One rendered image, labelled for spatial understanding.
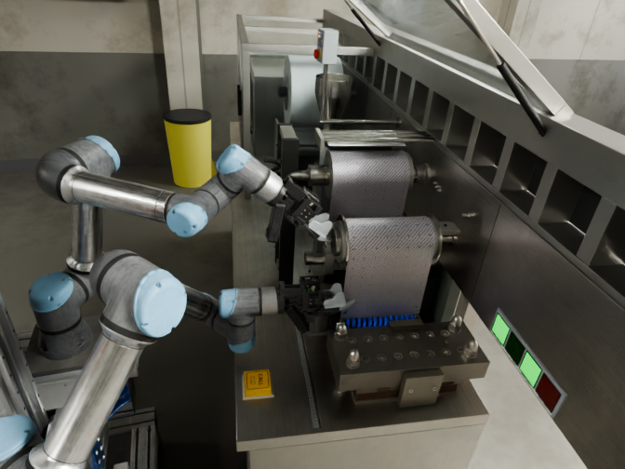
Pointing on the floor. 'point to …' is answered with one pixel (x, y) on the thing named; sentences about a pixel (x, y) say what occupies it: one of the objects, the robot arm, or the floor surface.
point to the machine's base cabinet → (378, 451)
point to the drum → (189, 145)
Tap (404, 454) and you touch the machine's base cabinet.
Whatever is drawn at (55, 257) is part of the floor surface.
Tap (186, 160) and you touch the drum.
